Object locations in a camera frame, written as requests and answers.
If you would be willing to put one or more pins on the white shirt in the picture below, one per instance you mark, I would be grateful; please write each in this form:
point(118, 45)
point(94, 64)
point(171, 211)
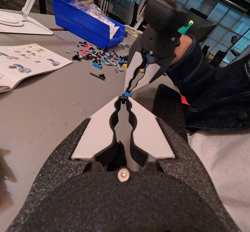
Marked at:
point(224, 167)

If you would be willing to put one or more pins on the clear plastic bag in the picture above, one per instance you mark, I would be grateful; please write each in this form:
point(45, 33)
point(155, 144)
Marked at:
point(93, 11)

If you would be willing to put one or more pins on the black brick axle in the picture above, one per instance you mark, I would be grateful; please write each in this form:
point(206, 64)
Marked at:
point(96, 75)

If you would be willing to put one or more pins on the pile of small brick pieces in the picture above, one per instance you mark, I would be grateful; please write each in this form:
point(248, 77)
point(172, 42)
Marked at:
point(101, 57)

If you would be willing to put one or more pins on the grey desk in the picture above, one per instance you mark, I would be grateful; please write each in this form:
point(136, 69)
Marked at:
point(58, 109)

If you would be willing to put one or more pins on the person's right forearm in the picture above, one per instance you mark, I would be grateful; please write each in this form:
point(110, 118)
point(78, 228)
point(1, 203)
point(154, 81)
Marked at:
point(214, 91)

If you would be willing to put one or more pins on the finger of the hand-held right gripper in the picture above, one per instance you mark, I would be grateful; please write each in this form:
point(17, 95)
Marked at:
point(152, 72)
point(133, 64)

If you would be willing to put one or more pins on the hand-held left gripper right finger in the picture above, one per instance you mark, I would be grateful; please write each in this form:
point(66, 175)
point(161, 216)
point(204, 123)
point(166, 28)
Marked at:
point(150, 134)

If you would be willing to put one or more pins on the black perforated panel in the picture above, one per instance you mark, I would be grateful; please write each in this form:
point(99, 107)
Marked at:
point(170, 109)

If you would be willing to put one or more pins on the open instruction booklet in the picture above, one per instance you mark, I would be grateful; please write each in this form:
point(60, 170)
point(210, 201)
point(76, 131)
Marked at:
point(29, 64)

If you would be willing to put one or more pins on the person's right hand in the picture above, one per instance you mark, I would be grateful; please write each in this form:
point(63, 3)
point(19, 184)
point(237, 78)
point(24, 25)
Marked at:
point(184, 44)

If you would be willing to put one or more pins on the black office chair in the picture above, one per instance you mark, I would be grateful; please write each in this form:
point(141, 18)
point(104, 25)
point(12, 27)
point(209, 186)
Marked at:
point(219, 58)
point(206, 50)

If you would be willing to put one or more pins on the blue storage bin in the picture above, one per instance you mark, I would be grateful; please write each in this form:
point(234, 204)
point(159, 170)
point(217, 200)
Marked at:
point(82, 23)

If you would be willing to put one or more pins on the light blue brick connector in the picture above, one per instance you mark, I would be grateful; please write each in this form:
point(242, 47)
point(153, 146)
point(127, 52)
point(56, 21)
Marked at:
point(97, 65)

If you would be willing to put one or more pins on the teal board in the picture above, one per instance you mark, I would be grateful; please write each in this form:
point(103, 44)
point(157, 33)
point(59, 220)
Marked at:
point(183, 29)

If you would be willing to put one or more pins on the small black brick pin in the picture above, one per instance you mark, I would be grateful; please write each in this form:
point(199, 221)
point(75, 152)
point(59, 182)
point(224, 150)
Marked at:
point(123, 99)

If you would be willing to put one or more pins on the white stand base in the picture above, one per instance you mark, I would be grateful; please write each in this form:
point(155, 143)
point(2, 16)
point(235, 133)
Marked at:
point(29, 27)

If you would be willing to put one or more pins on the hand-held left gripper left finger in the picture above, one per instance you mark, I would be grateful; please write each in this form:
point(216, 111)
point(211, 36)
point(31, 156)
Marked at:
point(93, 134)

